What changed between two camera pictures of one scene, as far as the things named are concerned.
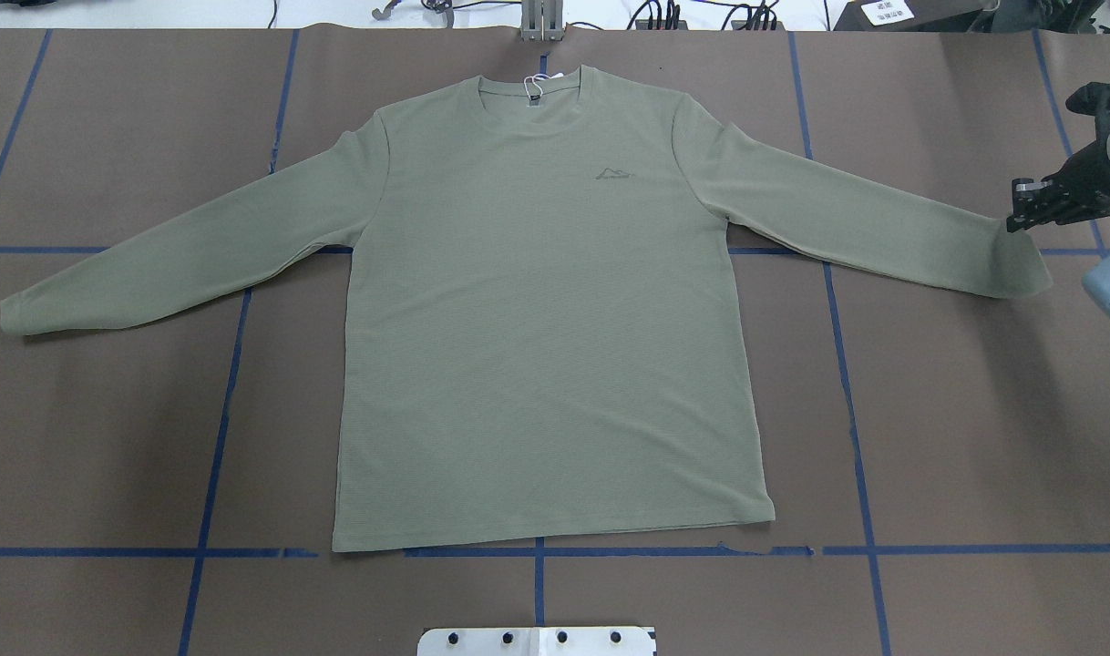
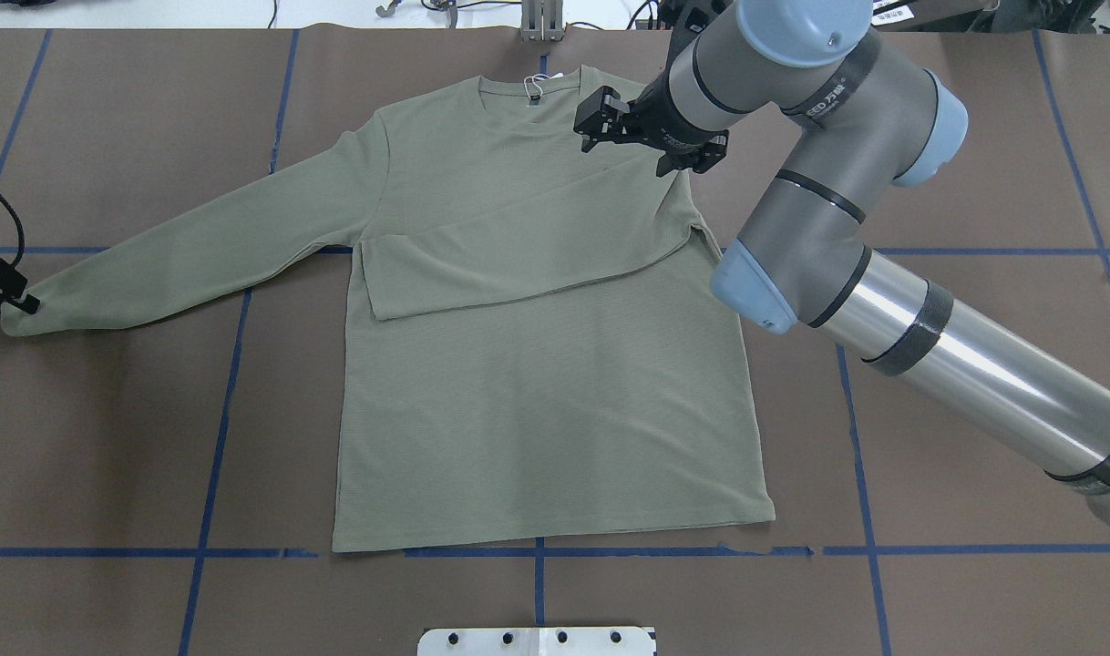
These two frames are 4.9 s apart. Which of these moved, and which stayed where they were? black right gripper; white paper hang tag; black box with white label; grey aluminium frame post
Moved: black right gripper
Stayed: grey aluminium frame post; black box with white label; white paper hang tag
